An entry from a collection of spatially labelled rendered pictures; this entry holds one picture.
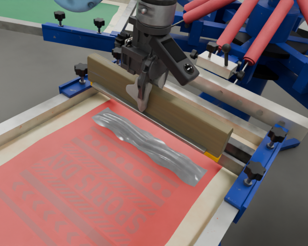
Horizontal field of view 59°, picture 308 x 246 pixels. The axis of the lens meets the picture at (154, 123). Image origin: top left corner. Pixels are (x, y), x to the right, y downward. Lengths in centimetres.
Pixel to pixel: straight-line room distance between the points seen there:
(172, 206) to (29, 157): 37
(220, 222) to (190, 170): 16
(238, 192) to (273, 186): 150
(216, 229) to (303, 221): 151
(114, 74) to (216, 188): 38
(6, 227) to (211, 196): 44
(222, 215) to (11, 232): 42
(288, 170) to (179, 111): 179
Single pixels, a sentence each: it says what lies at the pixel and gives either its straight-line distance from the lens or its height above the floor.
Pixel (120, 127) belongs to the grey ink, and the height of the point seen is 96.
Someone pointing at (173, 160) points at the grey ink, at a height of 96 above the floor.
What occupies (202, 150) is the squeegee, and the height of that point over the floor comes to 108.
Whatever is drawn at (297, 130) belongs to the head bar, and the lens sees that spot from 88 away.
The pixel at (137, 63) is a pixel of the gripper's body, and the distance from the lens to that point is 60.
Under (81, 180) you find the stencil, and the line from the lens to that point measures 68.
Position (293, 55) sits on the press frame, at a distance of 134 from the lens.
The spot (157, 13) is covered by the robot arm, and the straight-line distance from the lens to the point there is 53.
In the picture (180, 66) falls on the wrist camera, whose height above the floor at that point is 124.
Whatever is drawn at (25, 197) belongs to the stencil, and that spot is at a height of 96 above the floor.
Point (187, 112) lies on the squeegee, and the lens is 59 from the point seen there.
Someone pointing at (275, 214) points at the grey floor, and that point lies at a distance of 201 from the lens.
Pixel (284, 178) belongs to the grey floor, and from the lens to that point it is 225.
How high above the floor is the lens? 150
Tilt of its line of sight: 41 degrees down
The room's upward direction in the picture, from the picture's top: 10 degrees clockwise
